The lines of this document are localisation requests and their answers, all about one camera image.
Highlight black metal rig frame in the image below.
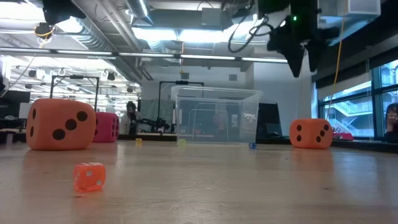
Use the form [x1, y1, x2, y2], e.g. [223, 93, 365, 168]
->
[49, 74, 100, 113]
[157, 80, 205, 119]

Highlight person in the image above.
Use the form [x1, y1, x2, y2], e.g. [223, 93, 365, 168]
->
[119, 101, 144, 135]
[384, 102, 398, 144]

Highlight small orange translucent die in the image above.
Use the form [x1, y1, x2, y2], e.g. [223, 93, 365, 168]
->
[73, 162, 106, 192]

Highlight black desk monitor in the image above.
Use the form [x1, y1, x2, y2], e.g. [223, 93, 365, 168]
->
[0, 90, 32, 119]

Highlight white ceiling vent box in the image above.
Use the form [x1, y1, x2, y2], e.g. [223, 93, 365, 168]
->
[317, 0, 382, 18]

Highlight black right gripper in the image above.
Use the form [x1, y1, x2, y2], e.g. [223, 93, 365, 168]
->
[257, 0, 340, 78]

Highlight orange foam die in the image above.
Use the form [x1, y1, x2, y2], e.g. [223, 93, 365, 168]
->
[25, 98, 97, 151]
[289, 118, 333, 149]

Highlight black yellow cable reel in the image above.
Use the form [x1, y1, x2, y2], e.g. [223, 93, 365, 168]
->
[33, 22, 56, 40]

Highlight yellow hanging cable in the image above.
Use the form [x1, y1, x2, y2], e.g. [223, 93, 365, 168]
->
[325, 0, 346, 121]

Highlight red tray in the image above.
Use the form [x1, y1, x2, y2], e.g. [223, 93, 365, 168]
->
[331, 132, 354, 141]

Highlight clear plastic container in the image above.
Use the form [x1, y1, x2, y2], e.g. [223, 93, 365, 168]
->
[170, 85, 264, 144]

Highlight long ceiling light strip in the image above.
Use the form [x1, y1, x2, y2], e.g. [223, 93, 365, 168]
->
[0, 46, 289, 63]

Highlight silver ceiling duct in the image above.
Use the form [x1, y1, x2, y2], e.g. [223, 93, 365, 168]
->
[126, 0, 155, 26]

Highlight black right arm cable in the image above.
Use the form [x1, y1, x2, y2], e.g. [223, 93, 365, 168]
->
[228, 14, 277, 54]

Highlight grey ceiling box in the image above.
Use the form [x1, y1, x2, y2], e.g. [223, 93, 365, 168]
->
[201, 7, 223, 27]

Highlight black aluminium table frame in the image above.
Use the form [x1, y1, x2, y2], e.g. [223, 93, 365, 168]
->
[0, 132, 398, 154]

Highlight red foam die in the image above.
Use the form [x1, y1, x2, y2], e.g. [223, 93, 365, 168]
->
[92, 111, 120, 143]

